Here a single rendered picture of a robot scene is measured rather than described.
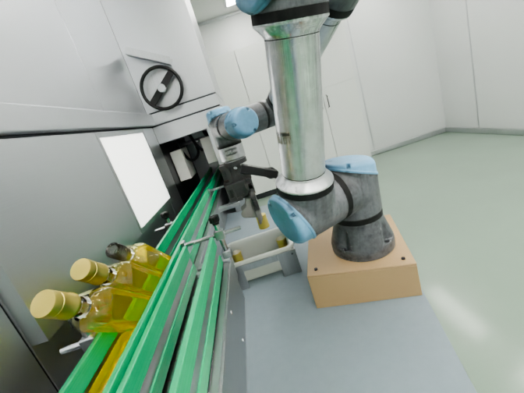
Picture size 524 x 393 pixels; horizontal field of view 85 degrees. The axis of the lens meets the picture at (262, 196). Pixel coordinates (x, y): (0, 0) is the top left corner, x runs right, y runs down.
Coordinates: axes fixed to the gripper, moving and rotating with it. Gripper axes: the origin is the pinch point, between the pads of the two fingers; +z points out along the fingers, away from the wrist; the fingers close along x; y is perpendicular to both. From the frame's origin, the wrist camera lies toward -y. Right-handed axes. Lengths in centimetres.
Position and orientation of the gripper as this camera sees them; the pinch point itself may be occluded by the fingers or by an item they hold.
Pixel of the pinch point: (261, 217)
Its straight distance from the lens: 91.5
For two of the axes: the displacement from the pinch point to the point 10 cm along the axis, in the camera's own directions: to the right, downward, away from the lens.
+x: 0.8, 2.6, -9.6
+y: -9.5, 3.1, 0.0
